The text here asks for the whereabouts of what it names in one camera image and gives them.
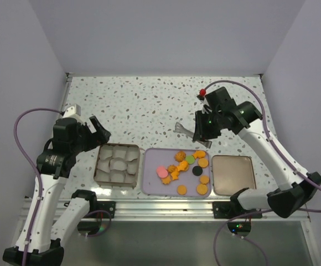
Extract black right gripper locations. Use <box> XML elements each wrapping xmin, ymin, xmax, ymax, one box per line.
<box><xmin>194</xmin><ymin>109</ymin><xmax>224</xmax><ymax>141</ymax></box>

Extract orange swirl cookie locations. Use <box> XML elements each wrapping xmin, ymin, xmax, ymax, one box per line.
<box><xmin>174</xmin><ymin>151</ymin><xmax>187</xmax><ymax>162</ymax></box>

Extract orange flower cookie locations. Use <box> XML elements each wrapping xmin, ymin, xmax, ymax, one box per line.
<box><xmin>200</xmin><ymin>175</ymin><xmax>210</xmax><ymax>185</ymax></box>
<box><xmin>162</xmin><ymin>176</ymin><xmax>172</xmax><ymax>185</ymax></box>

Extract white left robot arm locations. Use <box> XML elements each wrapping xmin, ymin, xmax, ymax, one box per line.
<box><xmin>3</xmin><ymin>115</ymin><xmax>111</xmax><ymax>265</ymax></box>

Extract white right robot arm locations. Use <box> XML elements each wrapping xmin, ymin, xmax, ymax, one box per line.
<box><xmin>193</xmin><ymin>101</ymin><xmax>321</xmax><ymax>218</ymax></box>

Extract orange cookie top right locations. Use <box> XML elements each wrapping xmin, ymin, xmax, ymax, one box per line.
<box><xmin>193</xmin><ymin>150</ymin><xmax>206</xmax><ymax>159</ymax></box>

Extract brown cookie tin with liners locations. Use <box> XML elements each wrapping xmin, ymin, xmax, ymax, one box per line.
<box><xmin>94</xmin><ymin>144</ymin><xmax>141</xmax><ymax>188</ymax></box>

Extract orange round cookie upper right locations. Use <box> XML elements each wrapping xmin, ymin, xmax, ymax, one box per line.
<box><xmin>198</xmin><ymin>158</ymin><xmax>209</xmax><ymax>168</ymax></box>

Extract orange round cookie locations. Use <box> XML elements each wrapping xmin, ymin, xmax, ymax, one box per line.
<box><xmin>198</xmin><ymin>158</ymin><xmax>209</xmax><ymax>168</ymax></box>
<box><xmin>177</xmin><ymin>185</ymin><xmax>187</xmax><ymax>195</ymax></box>

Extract green round cookie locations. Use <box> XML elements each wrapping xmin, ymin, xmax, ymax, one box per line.
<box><xmin>185</xmin><ymin>155</ymin><xmax>196</xmax><ymax>165</ymax></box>

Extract black round cookie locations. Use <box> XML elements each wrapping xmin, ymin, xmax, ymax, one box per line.
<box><xmin>192</xmin><ymin>166</ymin><xmax>203</xmax><ymax>176</ymax></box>

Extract rose gold tin lid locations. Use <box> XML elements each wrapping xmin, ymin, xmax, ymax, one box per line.
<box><xmin>211</xmin><ymin>155</ymin><xmax>256</xmax><ymax>196</ymax></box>

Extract orange rosette cookie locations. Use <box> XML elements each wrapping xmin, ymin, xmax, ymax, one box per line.
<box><xmin>167</xmin><ymin>165</ymin><xmax>177</xmax><ymax>173</ymax></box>

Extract lilac plastic tray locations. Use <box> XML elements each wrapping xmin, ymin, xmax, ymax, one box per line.
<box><xmin>141</xmin><ymin>148</ymin><xmax>212</xmax><ymax>198</ymax></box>

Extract orange waffle cookie bottom right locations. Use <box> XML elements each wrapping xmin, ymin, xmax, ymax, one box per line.
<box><xmin>196</xmin><ymin>183</ymin><xmax>208</xmax><ymax>195</ymax></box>

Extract orange round cookie bottom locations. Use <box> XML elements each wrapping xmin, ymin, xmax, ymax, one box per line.
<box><xmin>177</xmin><ymin>185</ymin><xmax>187</xmax><ymax>195</ymax></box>

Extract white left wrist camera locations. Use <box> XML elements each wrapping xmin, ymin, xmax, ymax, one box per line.
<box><xmin>62</xmin><ymin>104</ymin><xmax>83</xmax><ymax>123</ymax></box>

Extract aluminium mounting rail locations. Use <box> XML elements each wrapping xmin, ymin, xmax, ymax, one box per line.
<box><xmin>19</xmin><ymin>197</ymin><xmax>310</xmax><ymax>222</ymax></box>

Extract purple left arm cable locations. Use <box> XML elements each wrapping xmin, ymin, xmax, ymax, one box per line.
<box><xmin>13</xmin><ymin>108</ymin><xmax>67</xmax><ymax>266</ymax></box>

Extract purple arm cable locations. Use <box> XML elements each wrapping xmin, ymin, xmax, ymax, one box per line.
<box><xmin>204</xmin><ymin>79</ymin><xmax>321</xmax><ymax>266</ymax></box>
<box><xmin>13</xmin><ymin>108</ymin><xmax>67</xmax><ymax>266</ymax></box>

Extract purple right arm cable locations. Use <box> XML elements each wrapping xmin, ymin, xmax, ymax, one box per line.
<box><xmin>204</xmin><ymin>79</ymin><xmax>321</xmax><ymax>266</ymax></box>

